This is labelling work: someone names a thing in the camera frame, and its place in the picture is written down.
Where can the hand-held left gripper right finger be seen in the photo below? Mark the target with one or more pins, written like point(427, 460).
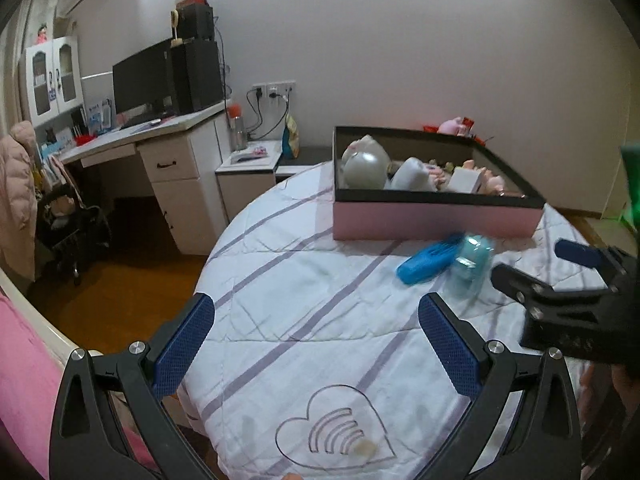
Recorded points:
point(450, 345)

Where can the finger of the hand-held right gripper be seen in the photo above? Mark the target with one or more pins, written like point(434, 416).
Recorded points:
point(577, 254)
point(515, 282)

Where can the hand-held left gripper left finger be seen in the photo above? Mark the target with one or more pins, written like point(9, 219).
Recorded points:
point(185, 345)

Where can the teal face mask packet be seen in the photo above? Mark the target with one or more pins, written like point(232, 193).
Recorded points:
point(472, 265)

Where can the blue plastic case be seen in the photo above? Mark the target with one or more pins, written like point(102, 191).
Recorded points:
point(425, 262)

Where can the pink box with black rim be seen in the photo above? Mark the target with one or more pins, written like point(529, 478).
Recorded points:
point(430, 220)

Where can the small white box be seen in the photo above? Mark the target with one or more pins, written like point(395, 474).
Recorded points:
point(465, 180)

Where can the pink hair clip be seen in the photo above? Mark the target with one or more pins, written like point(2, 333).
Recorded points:
point(439, 174)

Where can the white charger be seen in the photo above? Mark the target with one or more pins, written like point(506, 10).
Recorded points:
point(410, 175)

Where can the pearl white ball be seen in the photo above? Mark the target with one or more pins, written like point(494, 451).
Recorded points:
point(365, 170)

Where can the green plastic object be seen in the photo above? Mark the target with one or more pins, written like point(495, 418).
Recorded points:
point(631, 185)

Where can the white striped quilt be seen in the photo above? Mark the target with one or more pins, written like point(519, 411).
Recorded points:
point(310, 320)

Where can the red plastic crate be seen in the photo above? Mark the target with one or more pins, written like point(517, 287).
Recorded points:
point(477, 137)

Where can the white desk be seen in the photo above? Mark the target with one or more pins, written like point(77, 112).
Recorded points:
point(180, 195)

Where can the pink blanket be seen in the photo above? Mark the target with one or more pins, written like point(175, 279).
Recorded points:
point(25, 360)

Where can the white nightstand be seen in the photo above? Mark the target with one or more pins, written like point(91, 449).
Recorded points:
point(245, 190)

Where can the pink plush toy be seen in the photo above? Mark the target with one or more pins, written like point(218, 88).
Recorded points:
point(450, 126)

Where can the pink packet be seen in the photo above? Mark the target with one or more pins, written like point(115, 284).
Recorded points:
point(257, 150)

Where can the pink puffer jacket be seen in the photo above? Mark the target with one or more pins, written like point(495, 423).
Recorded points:
point(17, 200)

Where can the bottle with orange cap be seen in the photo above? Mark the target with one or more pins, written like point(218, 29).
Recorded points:
point(238, 130)

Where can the yellow snack bag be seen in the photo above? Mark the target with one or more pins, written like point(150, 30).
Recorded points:
point(291, 137)

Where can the blue and white box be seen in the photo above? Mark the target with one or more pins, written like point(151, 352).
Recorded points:
point(99, 115)

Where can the black computer tower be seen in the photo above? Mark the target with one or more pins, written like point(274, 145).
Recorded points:
point(197, 77)

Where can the black computer monitor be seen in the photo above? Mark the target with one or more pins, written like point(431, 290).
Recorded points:
point(142, 77)

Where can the white glass-door cabinet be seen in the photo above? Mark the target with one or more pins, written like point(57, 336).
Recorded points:
point(50, 85)

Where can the small beige desk ornament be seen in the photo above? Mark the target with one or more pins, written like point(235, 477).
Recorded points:
point(176, 30)

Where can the black speaker box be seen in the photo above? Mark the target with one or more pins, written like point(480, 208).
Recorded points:
point(195, 22)

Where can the beige curtain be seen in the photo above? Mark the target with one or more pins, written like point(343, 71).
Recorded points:
point(25, 50)

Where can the pink doll ornament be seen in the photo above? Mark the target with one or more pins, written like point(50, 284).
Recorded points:
point(42, 35)

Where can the white wall power outlet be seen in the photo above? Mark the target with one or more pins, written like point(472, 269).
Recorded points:
point(274, 90)

